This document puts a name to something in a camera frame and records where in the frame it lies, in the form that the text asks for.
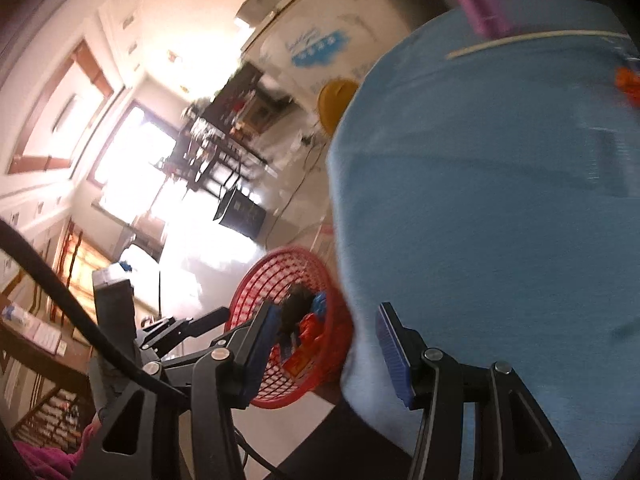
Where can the white straw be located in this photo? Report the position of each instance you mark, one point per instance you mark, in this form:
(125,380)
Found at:
(525,39)

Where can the wooden desk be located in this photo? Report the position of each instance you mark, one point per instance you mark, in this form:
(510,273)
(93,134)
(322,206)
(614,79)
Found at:
(75,360)

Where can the dark wrapper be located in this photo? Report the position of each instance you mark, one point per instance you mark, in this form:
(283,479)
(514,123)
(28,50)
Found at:
(295,307)

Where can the red plastic bag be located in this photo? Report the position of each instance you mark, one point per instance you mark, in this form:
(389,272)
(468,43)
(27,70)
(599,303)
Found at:
(312,327)

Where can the pink cloth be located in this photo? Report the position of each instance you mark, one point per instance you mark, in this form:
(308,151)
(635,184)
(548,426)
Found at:
(45,460)

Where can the dark cloth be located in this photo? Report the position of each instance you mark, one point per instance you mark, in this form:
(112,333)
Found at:
(340,450)

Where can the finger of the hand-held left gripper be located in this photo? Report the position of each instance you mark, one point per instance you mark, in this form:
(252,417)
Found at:
(180,325)
(192,351)

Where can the blue tablecloth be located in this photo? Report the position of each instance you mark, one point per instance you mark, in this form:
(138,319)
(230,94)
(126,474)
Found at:
(475,185)

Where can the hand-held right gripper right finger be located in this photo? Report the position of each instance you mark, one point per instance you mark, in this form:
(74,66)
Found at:
(392,355)

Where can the dark wooden chair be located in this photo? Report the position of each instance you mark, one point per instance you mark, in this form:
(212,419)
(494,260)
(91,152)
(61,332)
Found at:
(210,170)

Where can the white chest freezer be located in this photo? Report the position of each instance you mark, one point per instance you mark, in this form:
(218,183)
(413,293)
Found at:
(320,35)

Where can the orange snack bag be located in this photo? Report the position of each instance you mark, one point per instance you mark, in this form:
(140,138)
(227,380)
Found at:
(627,79)

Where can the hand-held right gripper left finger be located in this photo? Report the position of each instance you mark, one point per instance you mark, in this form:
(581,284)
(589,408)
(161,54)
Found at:
(267,340)

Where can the red plastic basket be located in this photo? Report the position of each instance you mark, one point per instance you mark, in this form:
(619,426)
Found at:
(325,360)

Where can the dark waste bin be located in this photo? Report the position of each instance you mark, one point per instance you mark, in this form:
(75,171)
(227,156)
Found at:
(240,212)

